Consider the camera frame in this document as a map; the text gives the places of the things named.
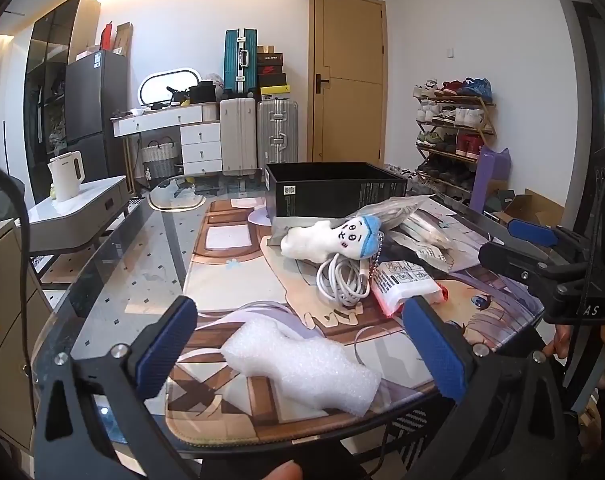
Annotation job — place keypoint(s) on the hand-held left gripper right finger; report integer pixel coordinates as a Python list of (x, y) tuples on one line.
[(435, 352)]

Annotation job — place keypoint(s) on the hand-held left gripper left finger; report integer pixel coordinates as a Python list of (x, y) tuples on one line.
[(167, 347)]

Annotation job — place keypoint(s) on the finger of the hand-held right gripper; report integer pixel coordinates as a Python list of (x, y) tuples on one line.
[(529, 232), (512, 260)]

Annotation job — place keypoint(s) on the white foam wrap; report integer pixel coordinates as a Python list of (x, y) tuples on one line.
[(302, 365)]

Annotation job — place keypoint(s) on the white plush toy blue hat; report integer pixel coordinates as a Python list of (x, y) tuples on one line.
[(307, 242)]

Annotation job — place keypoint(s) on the black cardboard box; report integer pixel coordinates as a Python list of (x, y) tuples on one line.
[(322, 195)]

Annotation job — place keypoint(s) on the person's right hand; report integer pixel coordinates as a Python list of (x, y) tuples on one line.
[(557, 344)]

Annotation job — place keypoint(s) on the person's left hand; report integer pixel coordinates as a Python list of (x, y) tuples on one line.
[(277, 471)]

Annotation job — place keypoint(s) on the open cardboard box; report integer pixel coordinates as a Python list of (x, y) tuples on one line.
[(532, 210)]

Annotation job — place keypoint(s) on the white packet with pink edge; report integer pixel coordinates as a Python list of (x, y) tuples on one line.
[(407, 285)]

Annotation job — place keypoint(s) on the printed desk mat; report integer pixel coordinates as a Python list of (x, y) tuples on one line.
[(232, 285)]

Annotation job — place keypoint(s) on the wooden shoe rack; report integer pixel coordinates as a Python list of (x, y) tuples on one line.
[(462, 128)]

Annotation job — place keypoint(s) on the shoe rack with shoes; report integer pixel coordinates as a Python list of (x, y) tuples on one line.
[(475, 87)]

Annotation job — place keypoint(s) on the grey side table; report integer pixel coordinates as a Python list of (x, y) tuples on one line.
[(77, 215)]

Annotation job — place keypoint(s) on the beige cabinet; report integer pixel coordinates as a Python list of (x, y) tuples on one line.
[(7, 335)]

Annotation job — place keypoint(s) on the woven basket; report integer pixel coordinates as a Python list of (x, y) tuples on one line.
[(158, 157)]

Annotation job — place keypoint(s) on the white electric kettle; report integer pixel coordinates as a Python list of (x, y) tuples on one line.
[(65, 177)]

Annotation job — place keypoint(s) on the white vanity desk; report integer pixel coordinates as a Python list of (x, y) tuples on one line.
[(200, 137)]

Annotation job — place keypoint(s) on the beige suitcase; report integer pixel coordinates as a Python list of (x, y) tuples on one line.
[(237, 135)]

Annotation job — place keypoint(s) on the silver suitcase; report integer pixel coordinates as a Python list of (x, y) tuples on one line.
[(277, 135)]

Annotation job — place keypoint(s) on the wooden door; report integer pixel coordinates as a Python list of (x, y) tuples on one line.
[(347, 60)]

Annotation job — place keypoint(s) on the black bag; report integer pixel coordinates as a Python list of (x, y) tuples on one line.
[(202, 93)]

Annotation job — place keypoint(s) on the dark grey fridge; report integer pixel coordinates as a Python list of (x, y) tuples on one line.
[(95, 95)]

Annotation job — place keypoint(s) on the oval mirror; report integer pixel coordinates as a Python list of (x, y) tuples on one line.
[(155, 85)]

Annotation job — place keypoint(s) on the stack of shoe boxes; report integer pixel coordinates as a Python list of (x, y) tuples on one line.
[(271, 72)]

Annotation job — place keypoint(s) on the teal suitcase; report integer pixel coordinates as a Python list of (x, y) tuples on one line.
[(235, 60)]

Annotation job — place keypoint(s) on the black glass cabinet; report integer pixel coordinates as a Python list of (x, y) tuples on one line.
[(47, 60)]

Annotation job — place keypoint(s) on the brown cardboard carton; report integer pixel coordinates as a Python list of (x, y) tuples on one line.
[(123, 39)]

